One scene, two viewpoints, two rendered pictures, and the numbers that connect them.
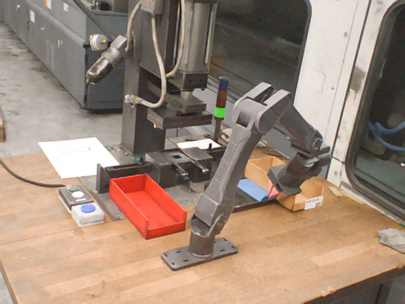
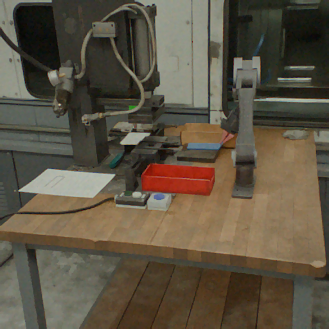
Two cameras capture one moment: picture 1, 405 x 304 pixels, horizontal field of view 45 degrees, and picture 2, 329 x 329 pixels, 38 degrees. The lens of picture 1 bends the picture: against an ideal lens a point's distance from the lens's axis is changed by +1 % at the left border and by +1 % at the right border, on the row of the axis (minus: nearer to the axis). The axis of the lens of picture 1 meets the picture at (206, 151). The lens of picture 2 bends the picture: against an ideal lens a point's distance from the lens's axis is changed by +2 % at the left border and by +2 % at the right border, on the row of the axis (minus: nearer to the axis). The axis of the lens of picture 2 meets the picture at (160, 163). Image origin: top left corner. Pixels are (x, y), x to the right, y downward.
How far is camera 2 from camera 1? 116 cm
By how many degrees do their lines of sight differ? 35
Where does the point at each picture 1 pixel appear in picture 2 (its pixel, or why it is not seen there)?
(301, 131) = not seen: hidden behind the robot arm
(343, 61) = (193, 42)
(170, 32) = (128, 48)
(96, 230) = (177, 207)
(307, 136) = not seen: hidden behind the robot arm
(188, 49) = (151, 56)
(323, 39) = (167, 31)
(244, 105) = (242, 74)
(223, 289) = (284, 191)
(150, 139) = (103, 148)
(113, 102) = not seen: outside the picture
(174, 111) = (149, 109)
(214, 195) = (248, 139)
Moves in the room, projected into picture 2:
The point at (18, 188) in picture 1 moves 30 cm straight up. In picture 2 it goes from (81, 216) to (71, 130)
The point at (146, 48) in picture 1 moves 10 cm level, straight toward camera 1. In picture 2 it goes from (99, 69) to (117, 72)
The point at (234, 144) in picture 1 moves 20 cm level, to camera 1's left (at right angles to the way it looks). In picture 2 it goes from (247, 101) to (205, 114)
